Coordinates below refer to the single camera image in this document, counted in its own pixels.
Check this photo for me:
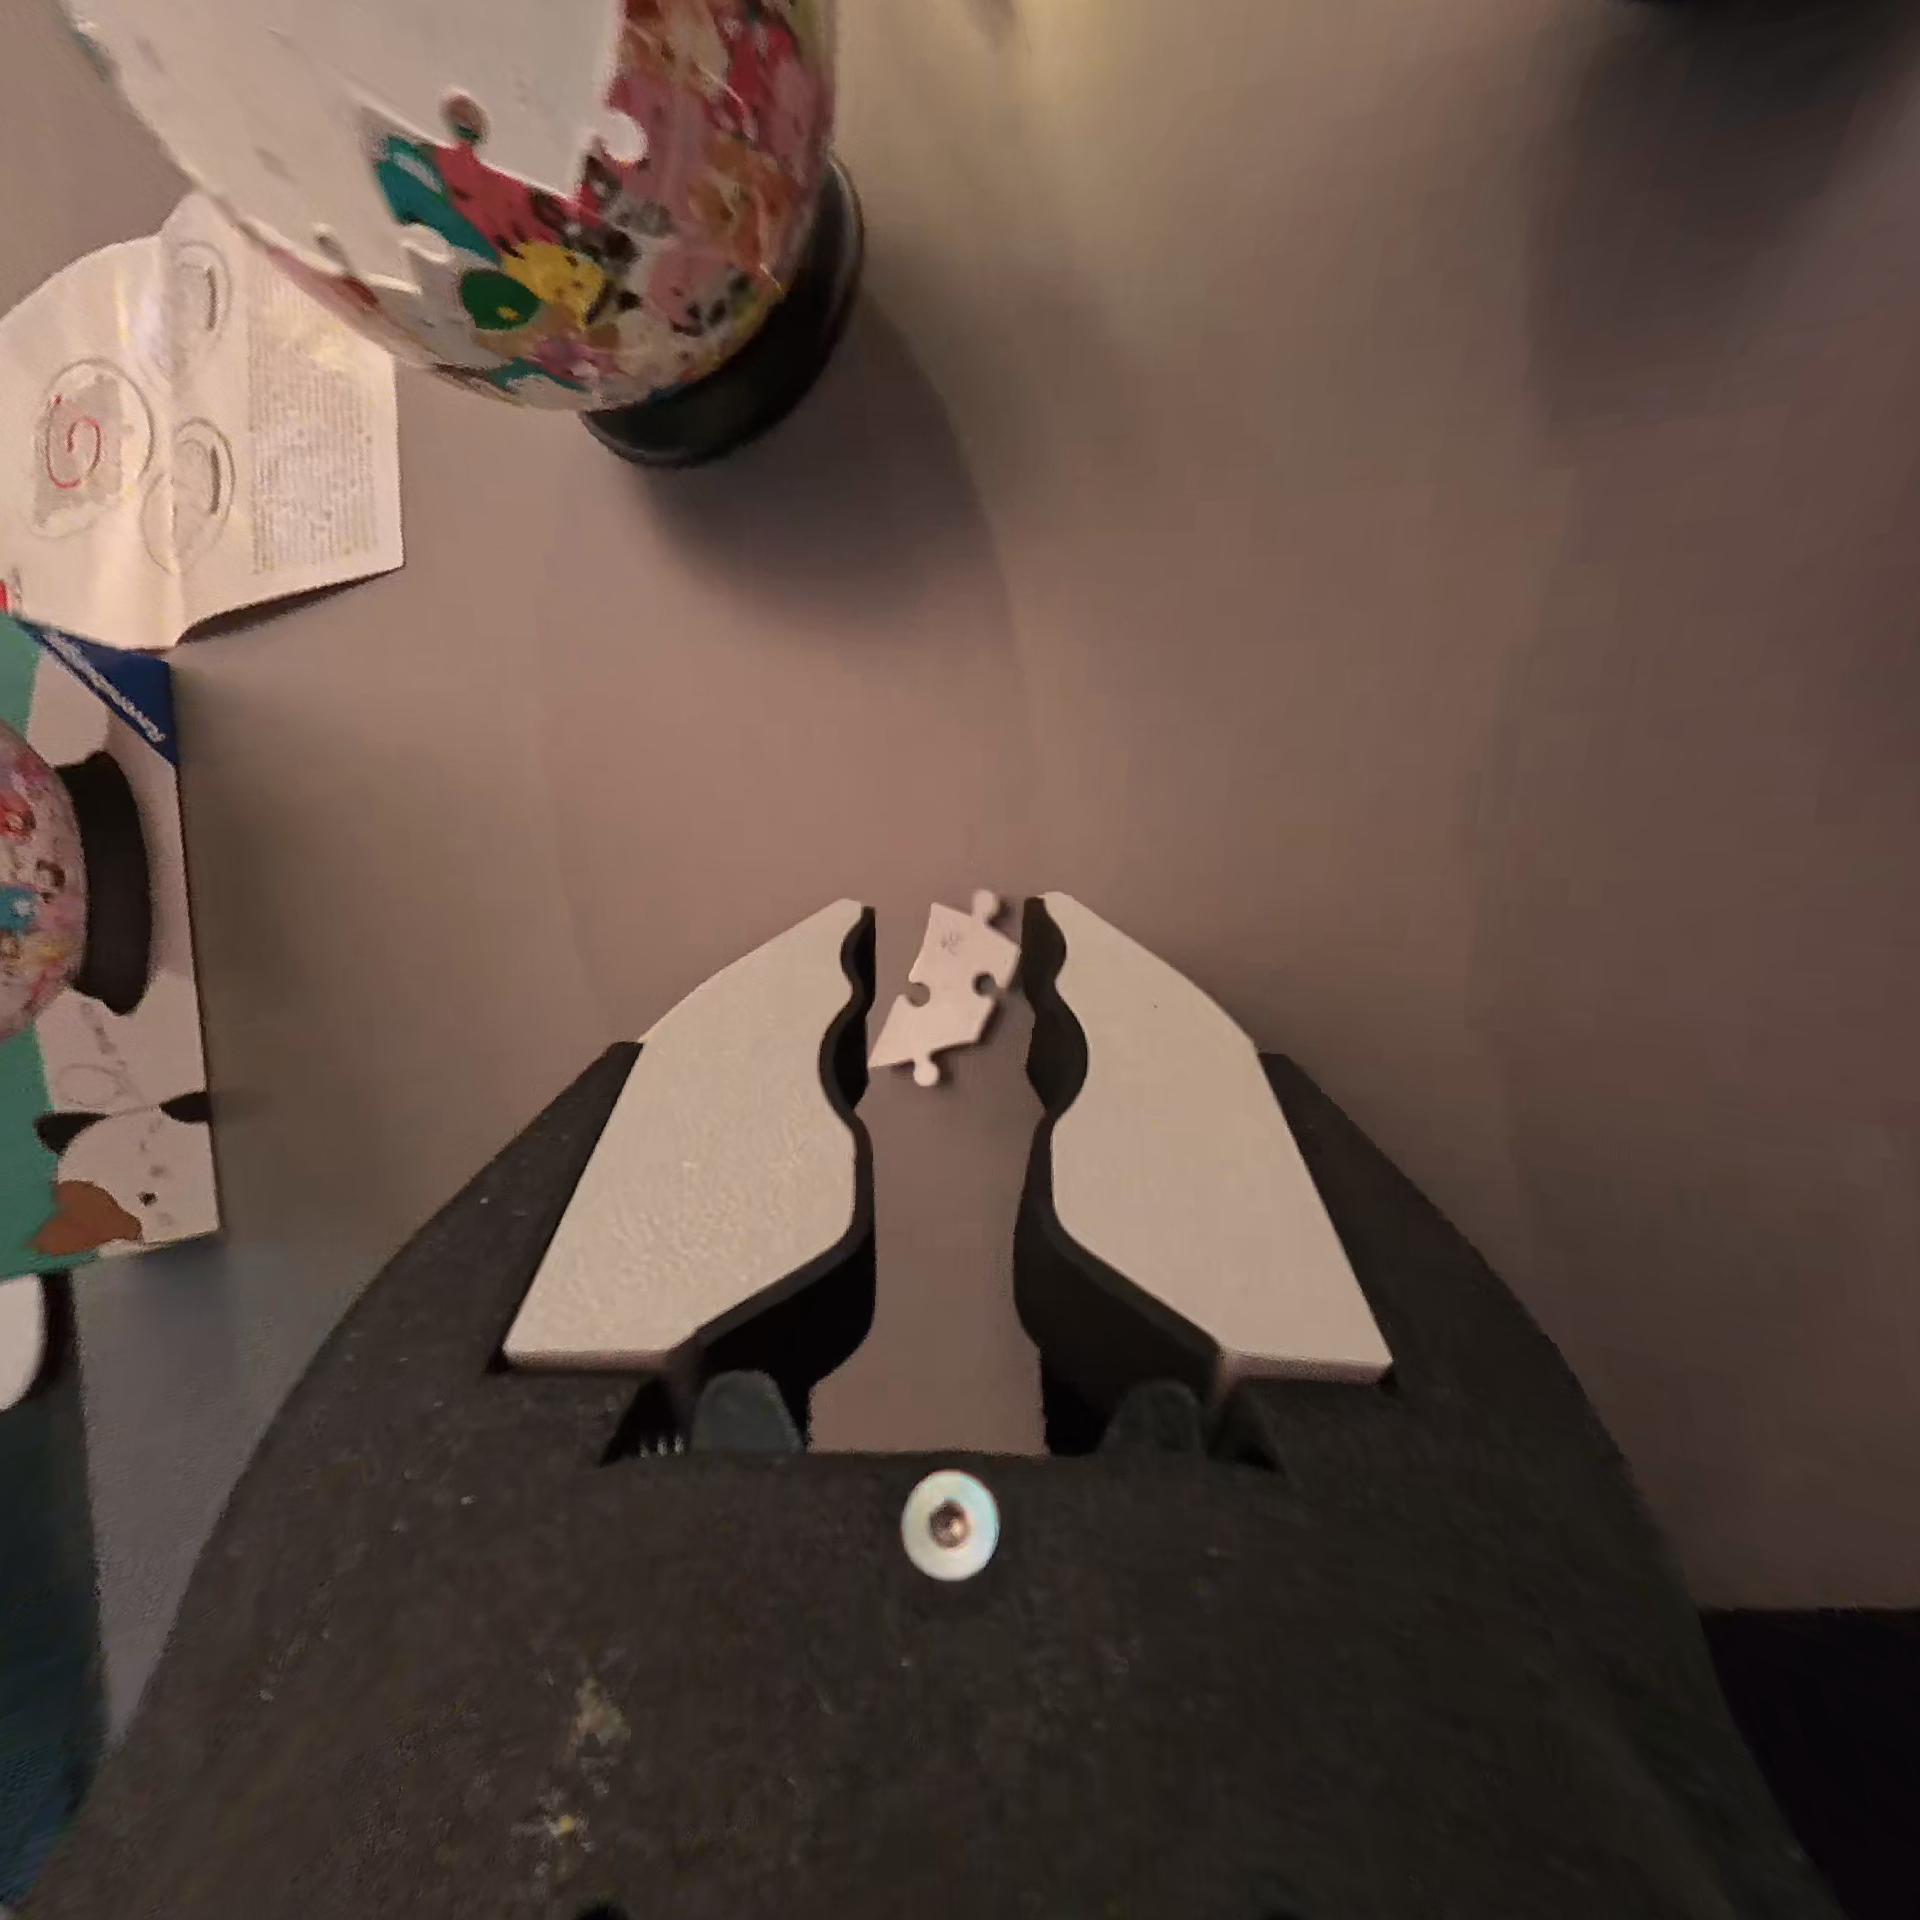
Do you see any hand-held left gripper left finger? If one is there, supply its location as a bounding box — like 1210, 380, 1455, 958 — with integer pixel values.
498, 902, 879, 1374

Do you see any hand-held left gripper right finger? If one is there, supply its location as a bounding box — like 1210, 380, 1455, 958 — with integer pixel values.
1015, 895, 1397, 1387

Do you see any small puzzle piece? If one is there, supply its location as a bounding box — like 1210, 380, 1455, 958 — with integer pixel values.
866, 890, 1025, 1089

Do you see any black round puzzle stand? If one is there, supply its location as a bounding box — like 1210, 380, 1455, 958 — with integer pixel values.
577, 152, 869, 471

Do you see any colourful puzzle ball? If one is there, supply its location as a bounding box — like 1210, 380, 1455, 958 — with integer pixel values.
60, 0, 839, 415

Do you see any teal puzzle box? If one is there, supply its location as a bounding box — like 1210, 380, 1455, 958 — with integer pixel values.
0, 614, 224, 1412

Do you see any white instruction leaflet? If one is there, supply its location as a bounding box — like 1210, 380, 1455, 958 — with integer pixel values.
0, 193, 407, 649

